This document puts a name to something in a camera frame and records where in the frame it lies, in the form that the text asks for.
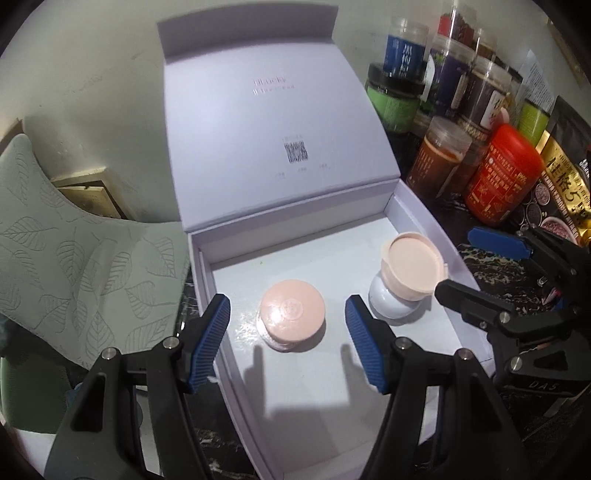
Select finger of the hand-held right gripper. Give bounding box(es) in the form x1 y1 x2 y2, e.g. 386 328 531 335
435 279 525 340
467 225 591 296

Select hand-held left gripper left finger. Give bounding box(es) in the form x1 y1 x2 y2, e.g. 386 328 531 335
44 294 232 480

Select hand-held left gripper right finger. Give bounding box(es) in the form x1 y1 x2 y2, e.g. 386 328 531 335
345 295 522 480

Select white domed bottle cap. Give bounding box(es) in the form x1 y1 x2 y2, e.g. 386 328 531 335
368 272 423 322

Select cream pink cosmetic bottle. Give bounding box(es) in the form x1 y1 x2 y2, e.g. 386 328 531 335
381 233 450 303

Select pink cream jar black lid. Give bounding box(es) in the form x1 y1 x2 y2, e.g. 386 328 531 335
256 278 327 354

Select white hinged gift box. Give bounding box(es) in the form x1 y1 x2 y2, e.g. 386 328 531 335
156 0 492 480

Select red canister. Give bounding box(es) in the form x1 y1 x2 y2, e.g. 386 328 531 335
464 124 544 228

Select jar red brown contents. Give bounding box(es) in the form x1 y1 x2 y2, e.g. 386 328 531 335
455 138 490 186

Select black gold oat bag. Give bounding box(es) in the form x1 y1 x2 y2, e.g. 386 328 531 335
519 97 591 246

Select jar orange powder contents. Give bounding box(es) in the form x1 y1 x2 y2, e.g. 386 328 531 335
406 116 474 198

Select green label jar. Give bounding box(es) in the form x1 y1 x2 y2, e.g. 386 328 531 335
517 99 555 145

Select brown jar white label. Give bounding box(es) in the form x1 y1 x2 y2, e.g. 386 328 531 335
462 58 514 139

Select jar yellow sliced contents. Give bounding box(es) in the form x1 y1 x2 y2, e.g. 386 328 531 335
496 65 523 116

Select grey leaf pattern chair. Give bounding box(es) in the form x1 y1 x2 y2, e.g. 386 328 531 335
0 134 192 370

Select dark blue label jar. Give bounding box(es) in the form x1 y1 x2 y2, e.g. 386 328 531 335
422 34 476 119

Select green jar black lid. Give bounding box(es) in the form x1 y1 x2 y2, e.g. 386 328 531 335
365 78 426 133

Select white printed paper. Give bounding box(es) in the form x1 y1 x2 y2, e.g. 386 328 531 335
522 44 560 110

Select green seat cushion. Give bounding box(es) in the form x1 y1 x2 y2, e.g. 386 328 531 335
0 355 75 435

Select wooden framed panel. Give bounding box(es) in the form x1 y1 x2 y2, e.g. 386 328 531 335
51 168 129 222

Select small clear jar brown contents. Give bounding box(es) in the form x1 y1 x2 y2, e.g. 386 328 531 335
473 28 498 59

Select blue label clear jar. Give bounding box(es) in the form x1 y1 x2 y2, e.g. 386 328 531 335
383 17 430 78

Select tall jar red contents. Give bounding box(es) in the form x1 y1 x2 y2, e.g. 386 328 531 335
436 0 476 41

